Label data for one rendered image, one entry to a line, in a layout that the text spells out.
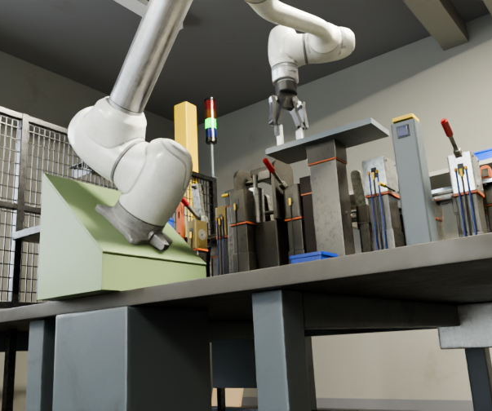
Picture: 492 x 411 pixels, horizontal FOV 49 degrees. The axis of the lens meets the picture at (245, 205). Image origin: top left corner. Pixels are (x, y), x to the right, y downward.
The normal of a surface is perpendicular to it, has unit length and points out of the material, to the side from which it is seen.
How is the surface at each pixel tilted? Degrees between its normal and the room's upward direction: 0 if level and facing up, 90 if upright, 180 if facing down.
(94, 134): 109
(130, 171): 102
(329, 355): 90
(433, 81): 90
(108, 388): 90
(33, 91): 90
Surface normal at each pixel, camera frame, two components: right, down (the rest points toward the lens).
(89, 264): -0.61, -0.17
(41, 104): 0.79, -0.19
